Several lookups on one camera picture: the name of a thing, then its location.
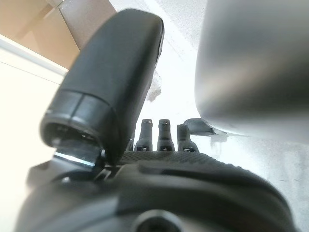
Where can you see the white beige counter cabinet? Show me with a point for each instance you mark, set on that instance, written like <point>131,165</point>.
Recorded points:
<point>36,24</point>

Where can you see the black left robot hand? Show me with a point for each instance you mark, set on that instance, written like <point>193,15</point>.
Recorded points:
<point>116,72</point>

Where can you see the silver left robot leg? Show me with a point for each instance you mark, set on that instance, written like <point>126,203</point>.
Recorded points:
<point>253,60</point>

